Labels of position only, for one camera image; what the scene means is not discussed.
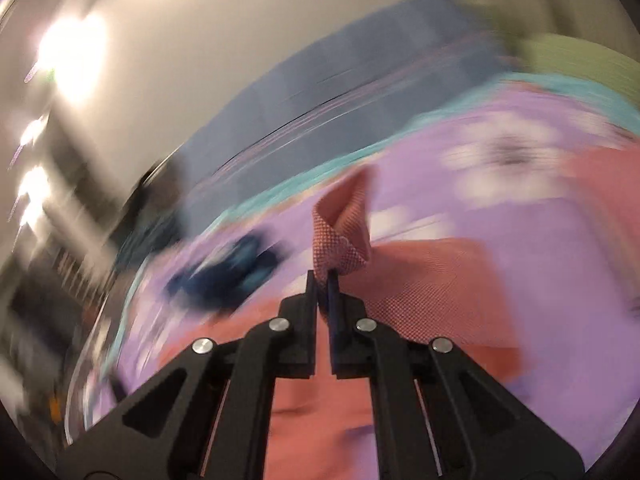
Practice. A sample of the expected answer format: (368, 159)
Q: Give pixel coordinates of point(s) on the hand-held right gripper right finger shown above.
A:
(334, 310)

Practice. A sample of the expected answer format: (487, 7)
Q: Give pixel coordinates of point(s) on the navy star-print garment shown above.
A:
(220, 280)

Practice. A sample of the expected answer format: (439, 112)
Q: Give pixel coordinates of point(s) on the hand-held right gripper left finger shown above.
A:
(309, 312)

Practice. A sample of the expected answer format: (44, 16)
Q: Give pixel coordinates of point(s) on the salmon pink garment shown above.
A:
(430, 290)

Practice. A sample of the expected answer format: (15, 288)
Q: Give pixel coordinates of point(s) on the teal blanket edge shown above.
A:
(300, 186)

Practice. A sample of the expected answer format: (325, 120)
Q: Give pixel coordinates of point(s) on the green cloth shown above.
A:
(580, 65)

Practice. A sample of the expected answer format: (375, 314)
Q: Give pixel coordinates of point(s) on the purple floral bedsheet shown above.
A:
(425, 200)

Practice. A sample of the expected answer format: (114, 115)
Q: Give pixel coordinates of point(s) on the pink folded garment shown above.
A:
(610, 190)

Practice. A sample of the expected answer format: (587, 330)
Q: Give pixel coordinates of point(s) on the blue plaid quilt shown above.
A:
(350, 75)

